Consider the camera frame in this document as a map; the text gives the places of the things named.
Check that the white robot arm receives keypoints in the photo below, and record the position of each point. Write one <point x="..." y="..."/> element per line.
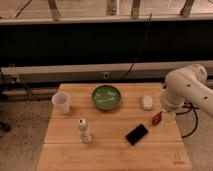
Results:
<point x="187" y="84"/>

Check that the green bowl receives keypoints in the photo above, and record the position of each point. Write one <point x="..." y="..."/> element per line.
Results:
<point x="106" y="97"/>

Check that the white rectangular block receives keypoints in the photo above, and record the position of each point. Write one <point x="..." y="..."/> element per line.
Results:
<point x="147" y="102"/>

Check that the wooden table board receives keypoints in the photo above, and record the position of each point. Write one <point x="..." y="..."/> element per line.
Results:
<point x="161" y="149"/>

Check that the white plastic cup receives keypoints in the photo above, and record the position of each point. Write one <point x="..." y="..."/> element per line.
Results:
<point x="61" y="100"/>

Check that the black smartphone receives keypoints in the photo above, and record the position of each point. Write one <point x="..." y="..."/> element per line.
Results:
<point x="136" y="134"/>

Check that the small red packet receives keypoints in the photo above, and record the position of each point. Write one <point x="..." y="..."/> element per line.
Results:
<point x="157" y="119"/>

